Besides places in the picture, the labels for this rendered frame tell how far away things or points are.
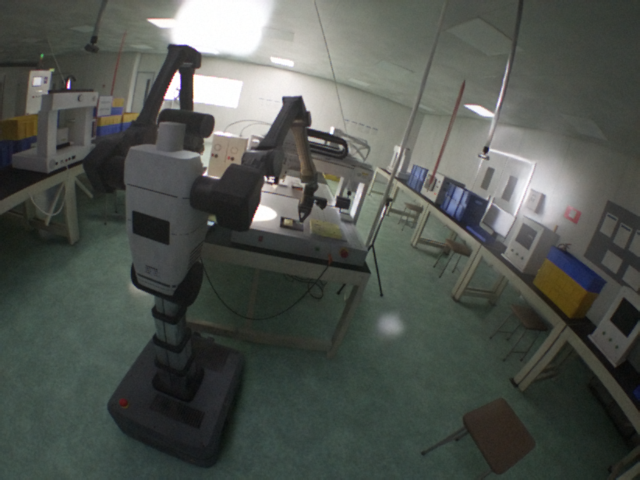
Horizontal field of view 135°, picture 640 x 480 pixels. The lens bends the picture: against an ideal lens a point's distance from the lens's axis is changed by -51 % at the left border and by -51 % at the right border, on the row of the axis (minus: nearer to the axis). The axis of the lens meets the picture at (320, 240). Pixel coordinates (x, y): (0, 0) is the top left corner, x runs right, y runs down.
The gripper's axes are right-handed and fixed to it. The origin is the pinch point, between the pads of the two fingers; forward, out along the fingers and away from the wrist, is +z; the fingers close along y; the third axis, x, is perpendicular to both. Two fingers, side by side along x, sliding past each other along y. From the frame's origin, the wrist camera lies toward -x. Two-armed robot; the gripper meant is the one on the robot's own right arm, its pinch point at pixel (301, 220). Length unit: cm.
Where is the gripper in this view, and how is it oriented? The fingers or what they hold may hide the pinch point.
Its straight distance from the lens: 145.7
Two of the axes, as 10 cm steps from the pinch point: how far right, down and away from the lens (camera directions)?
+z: -2.6, 8.8, 4.1
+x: -9.6, -1.9, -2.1
